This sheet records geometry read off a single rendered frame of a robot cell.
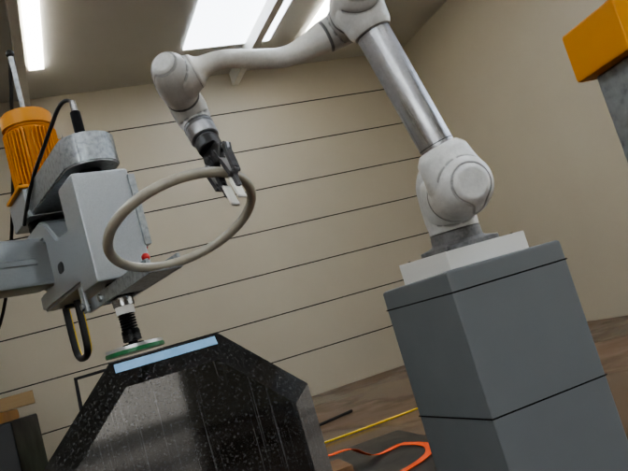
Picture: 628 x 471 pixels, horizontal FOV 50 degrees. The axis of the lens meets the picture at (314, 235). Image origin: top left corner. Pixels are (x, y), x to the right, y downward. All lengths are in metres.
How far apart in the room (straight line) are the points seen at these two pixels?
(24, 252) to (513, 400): 2.14
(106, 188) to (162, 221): 5.14
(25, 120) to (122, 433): 1.79
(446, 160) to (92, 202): 1.37
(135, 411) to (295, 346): 5.91
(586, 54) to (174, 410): 1.49
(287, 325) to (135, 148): 2.67
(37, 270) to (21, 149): 0.58
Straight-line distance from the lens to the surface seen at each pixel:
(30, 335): 7.54
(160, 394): 2.08
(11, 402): 2.85
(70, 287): 2.91
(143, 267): 2.21
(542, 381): 1.96
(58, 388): 7.50
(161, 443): 2.09
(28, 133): 3.39
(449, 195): 1.82
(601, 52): 1.10
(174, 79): 1.92
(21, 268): 3.15
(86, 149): 2.67
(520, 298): 1.95
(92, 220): 2.61
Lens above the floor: 0.76
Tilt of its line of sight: 7 degrees up
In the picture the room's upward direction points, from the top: 16 degrees counter-clockwise
